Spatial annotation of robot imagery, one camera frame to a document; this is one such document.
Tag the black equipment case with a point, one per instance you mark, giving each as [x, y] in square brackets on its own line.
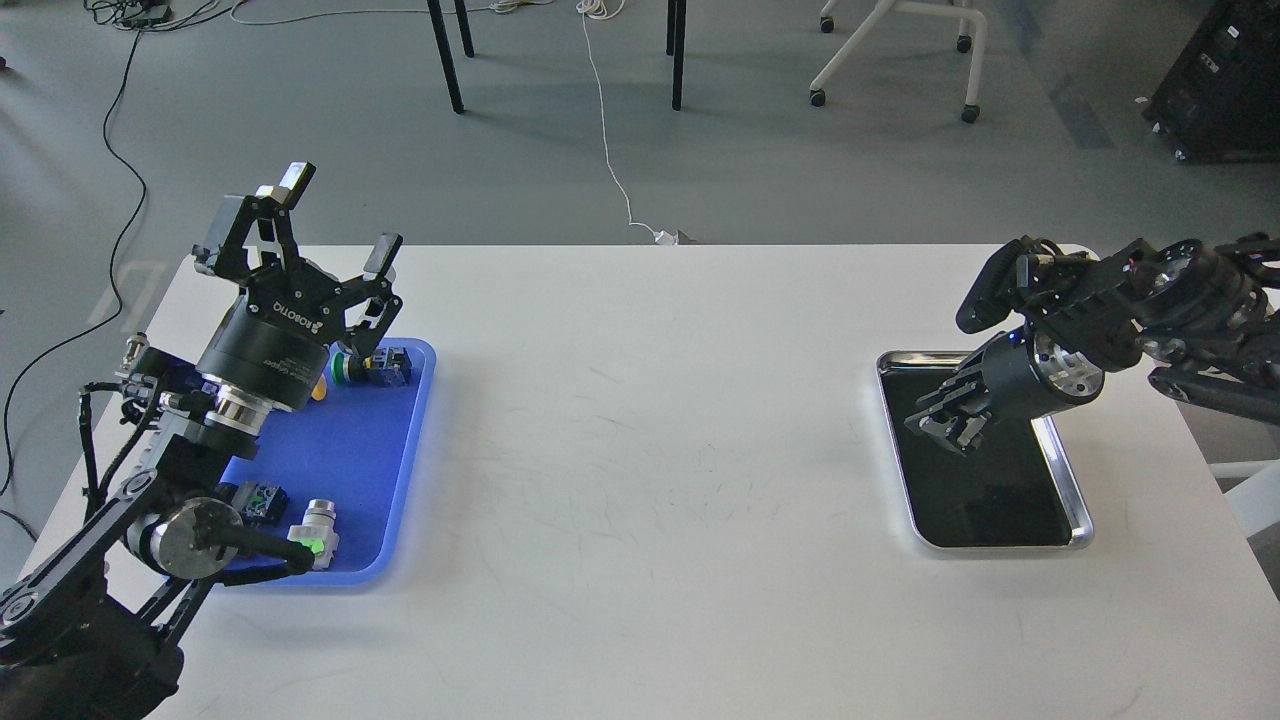
[1219, 102]

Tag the silver metal tray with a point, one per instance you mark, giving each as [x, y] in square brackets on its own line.
[1016, 493]

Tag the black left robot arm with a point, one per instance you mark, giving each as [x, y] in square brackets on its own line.
[94, 631]

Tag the black blue contact block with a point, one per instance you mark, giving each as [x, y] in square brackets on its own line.
[259, 505]

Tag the white wheeled chair base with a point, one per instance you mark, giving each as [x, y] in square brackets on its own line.
[970, 41]

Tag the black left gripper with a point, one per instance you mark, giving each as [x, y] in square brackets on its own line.
[273, 341]

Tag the silver green indicator part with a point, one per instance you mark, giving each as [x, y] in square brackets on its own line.
[316, 531]

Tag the blue plastic tray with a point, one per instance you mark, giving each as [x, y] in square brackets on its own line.
[355, 448]

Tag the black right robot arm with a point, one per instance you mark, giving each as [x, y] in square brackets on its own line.
[1201, 312]

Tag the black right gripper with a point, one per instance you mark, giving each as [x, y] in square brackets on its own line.
[1026, 375]

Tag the white table corner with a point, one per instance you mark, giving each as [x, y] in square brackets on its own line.
[1255, 500]

